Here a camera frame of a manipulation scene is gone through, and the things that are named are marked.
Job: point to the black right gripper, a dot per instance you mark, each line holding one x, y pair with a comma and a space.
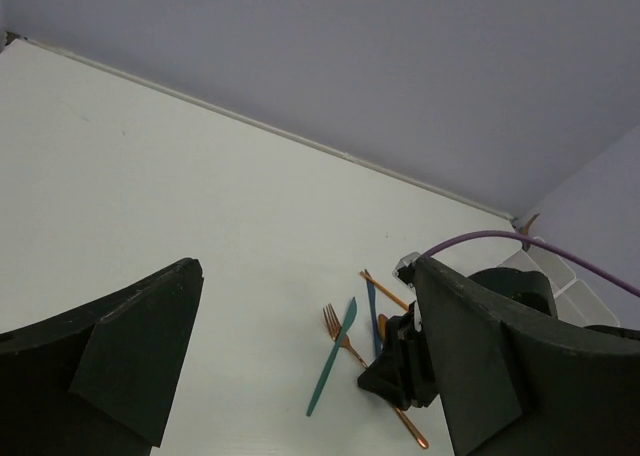
402, 374

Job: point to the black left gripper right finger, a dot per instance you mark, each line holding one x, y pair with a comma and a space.
514, 381

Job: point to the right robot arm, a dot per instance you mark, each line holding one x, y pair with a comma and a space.
531, 289

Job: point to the orange yellow chopstick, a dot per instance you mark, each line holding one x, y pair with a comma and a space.
384, 290

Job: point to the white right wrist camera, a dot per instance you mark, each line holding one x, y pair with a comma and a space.
405, 269

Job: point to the teal plastic knife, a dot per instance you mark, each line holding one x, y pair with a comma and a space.
347, 321

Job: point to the dark blue plastic knife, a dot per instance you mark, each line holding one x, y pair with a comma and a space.
371, 291

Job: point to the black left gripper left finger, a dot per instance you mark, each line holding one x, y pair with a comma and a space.
100, 379

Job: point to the white divided utensil container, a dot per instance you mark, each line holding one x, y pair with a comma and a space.
576, 302

